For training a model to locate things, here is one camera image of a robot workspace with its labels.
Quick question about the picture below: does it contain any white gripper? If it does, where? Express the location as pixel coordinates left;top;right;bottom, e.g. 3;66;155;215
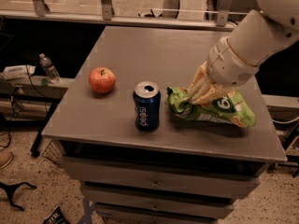
189;37;259;105

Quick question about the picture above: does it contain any green rice chip bag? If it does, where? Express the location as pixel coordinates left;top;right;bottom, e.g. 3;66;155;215
167;87;256;128

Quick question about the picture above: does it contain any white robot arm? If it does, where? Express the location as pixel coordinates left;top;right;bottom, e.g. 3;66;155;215
186;0;299;105

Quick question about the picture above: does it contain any blue pepsi can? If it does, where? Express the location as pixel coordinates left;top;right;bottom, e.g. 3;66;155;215
133;81;161;132

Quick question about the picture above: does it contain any black snack bag on floor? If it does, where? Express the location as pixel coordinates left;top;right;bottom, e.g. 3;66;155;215
42;206;70;224

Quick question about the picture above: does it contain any grey drawer cabinet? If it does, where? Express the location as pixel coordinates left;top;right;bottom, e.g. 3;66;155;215
43;26;285;224

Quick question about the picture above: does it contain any red apple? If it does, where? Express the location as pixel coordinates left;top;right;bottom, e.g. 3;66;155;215
89;67;116;94

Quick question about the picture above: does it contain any clear plastic water bottle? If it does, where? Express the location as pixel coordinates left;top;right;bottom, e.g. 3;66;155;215
39;53;61;83

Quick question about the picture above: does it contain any low side bench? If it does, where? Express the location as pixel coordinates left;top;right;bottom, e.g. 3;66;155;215
0;76;74;158

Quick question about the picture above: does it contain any white tissue pack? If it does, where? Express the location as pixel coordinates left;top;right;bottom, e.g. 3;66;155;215
3;64;36;80

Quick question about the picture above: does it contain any metal window rail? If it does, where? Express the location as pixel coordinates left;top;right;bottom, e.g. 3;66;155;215
0;0;246;30

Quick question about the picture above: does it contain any black cable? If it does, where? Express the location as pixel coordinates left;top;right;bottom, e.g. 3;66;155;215
0;66;50;150

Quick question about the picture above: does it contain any wire mesh basket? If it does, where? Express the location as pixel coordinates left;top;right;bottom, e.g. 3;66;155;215
42;141;62;167

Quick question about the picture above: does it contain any black floor bracket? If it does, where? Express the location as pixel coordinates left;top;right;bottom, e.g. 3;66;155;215
0;182;37;211

